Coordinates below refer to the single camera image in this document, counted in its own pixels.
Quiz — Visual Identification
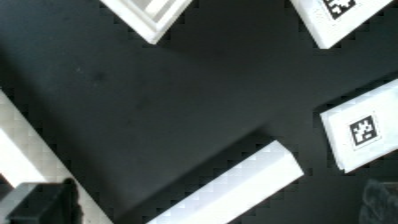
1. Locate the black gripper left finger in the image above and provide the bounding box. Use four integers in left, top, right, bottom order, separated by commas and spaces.
0, 178, 84, 224

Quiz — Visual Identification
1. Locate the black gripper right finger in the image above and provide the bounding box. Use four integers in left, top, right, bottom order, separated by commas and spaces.
359, 179, 398, 224

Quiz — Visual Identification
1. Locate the white cabinet box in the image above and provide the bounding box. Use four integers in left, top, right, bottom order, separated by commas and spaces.
100, 0, 192, 44

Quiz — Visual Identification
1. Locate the white front boundary rail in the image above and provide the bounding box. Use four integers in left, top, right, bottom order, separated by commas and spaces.
0, 91, 114, 224

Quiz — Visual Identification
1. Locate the white boundary rail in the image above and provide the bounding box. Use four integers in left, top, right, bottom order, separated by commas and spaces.
0, 91, 114, 224
146, 141, 304, 224

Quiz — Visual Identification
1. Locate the white right boundary rail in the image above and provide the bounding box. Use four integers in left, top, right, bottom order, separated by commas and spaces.
146, 141, 304, 224

